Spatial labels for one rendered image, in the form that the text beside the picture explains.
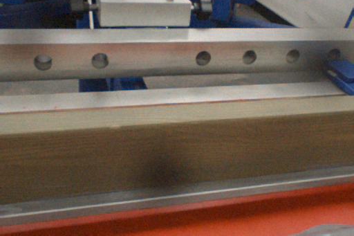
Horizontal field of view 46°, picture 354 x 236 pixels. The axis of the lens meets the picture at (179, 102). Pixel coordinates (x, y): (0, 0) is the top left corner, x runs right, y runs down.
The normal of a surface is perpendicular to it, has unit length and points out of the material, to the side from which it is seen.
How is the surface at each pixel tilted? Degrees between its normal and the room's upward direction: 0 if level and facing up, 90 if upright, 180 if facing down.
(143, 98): 0
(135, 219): 0
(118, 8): 90
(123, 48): 90
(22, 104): 0
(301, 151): 90
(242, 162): 90
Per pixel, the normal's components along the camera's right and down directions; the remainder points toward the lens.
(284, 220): 0.09, -0.88
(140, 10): 0.27, 0.48
